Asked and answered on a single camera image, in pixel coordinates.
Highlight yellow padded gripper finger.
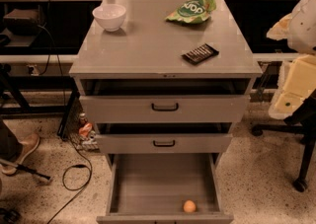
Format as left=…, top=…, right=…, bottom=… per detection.
left=268, top=54, right=316, bottom=119

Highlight orange fruit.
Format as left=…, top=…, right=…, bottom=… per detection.
left=183, top=200, right=197, bottom=213

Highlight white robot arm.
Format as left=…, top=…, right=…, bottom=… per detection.
left=267, top=0, right=316, bottom=119

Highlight top grey drawer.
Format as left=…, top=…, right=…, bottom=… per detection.
left=80, top=95, right=250, bottom=123

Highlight grey drawer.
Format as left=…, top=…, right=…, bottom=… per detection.
left=80, top=95, right=250, bottom=123
left=97, top=153, right=233, bottom=224
left=96, top=133, right=232, bottom=154

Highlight grey metal drawer cabinet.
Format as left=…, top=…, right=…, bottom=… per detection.
left=68, top=0, right=264, bottom=224

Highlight bottom grey drawer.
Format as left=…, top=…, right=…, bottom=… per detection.
left=97, top=153, right=233, bottom=224

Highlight middle grey drawer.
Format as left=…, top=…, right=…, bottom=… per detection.
left=96, top=133, right=232, bottom=154

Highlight black office chair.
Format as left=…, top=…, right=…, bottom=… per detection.
left=250, top=89, right=316, bottom=193

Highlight black chocolate bar packet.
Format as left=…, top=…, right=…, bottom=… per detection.
left=182, top=43, right=219, bottom=65

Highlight green chip bag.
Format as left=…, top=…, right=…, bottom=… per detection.
left=165, top=0, right=216, bottom=24

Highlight white bowl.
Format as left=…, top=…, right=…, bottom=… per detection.
left=93, top=4, right=126, bottom=32

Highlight tan shoe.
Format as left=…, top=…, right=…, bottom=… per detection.
left=2, top=133, right=40, bottom=176

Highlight black box on shelf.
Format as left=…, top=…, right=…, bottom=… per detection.
left=3, top=9, right=45, bottom=36

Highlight black stick on floor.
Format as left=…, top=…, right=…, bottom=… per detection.
left=0, top=159, right=51, bottom=181

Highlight wire basket with bottles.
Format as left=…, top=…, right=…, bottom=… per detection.
left=66, top=99, right=99, bottom=151

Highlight black floor cable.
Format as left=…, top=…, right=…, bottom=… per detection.
left=39, top=0, right=94, bottom=224

